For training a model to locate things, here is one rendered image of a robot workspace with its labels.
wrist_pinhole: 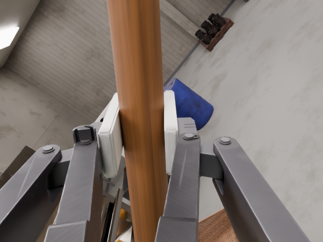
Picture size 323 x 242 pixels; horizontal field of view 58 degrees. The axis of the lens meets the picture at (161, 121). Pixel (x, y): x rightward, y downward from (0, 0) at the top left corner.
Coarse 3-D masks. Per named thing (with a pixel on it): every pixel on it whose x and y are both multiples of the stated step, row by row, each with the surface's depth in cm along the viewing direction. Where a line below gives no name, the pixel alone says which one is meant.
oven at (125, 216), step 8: (24, 152) 188; (32, 152) 193; (104, 192) 209; (112, 200) 208; (128, 208) 213; (104, 216) 191; (120, 216) 211; (128, 216) 211; (104, 224) 199; (120, 224) 215; (128, 224) 215; (104, 232) 193; (120, 232) 218
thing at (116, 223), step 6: (120, 192) 197; (120, 198) 192; (120, 204) 187; (120, 210) 183; (108, 222) 191; (114, 222) 172; (108, 228) 183; (114, 228) 168; (114, 234) 164; (114, 240) 161
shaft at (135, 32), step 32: (128, 0) 15; (128, 32) 16; (160, 32) 17; (128, 64) 17; (160, 64) 18; (128, 96) 18; (160, 96) 18; (128, 128) 19; (160, 128) 19; (128, 160) 20; (160, 160) 20; (160, 192) 21
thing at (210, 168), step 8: (184, 120) 19; (192, 120) 19; (184, 128) 18; (192, 128) 18; (200, 144) 16; (208, 144) 16; (200, 152) 15; (208, 152) 15; (200, 160) 15; (208, 160) 15; (216, 160) 15; (200, 168) 15; (208, 168) 15; (216, 168) 15; (208, 176) 15; (216, 176) 15
